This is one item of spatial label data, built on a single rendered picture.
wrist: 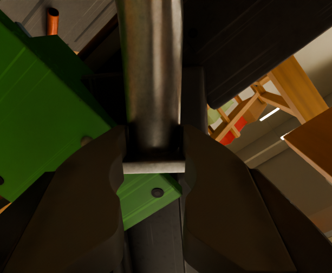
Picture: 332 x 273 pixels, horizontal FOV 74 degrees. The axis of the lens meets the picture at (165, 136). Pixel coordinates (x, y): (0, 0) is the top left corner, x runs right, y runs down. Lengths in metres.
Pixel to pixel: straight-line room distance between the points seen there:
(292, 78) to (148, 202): 0.83
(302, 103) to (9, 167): 0.92
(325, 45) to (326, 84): 1.35
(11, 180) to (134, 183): 0.09
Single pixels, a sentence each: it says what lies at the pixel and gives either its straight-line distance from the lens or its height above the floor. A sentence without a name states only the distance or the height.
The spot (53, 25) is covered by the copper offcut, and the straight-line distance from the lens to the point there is 0.59.
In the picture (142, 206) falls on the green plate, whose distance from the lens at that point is 0.19.
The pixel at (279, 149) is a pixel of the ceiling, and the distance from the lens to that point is 7.72.
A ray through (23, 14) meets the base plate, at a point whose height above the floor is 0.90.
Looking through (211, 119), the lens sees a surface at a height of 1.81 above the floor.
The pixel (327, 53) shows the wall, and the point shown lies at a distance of 10.00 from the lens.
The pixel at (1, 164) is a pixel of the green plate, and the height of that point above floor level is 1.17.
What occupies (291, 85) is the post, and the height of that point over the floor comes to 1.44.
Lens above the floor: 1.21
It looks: 6 degrees up
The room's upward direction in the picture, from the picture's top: 142 degrees clockwise
